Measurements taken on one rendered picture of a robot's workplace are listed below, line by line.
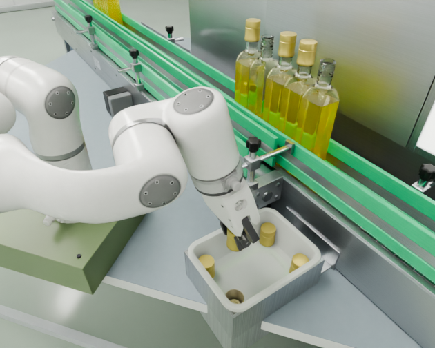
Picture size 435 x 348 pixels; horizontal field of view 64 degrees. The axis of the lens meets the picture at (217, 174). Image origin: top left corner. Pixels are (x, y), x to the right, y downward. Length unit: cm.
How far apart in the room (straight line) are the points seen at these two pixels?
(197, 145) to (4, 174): 20
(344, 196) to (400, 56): 28
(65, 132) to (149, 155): 35
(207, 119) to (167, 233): 50
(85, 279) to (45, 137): 28
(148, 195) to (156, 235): 49
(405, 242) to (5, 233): 77
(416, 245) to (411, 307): 12
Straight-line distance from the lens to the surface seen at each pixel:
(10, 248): 82
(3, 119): 64
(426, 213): 73
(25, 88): 66
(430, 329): 74
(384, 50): 79
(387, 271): 72
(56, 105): 66
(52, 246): 78
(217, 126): 40
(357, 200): 70
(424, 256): 68
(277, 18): 98
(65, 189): 37
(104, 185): 36
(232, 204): 49
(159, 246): 83
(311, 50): 73
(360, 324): 77
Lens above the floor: 139
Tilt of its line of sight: 39 degrees down
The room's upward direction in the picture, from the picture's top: straight up
